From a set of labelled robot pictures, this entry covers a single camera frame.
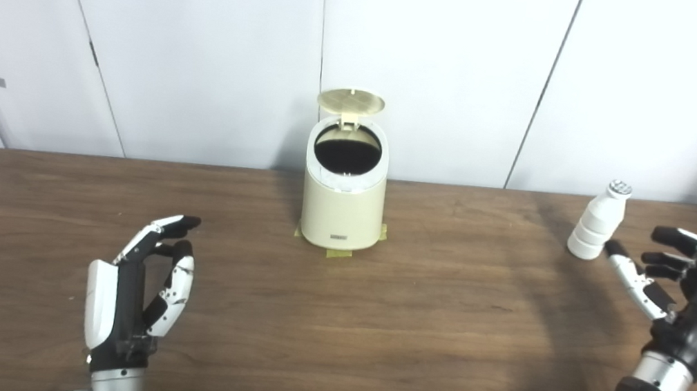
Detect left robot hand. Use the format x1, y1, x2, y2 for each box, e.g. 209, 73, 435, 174
77, 206, 202, 381

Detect small white plastic bottle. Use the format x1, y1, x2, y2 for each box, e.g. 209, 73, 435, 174
566, 175, 634, 264

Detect cream-colored bin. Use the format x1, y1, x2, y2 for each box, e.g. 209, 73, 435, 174
296, 113, 394, 255

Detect round cream bin lid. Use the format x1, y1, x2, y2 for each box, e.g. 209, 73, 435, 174
314, 86, 388, 137

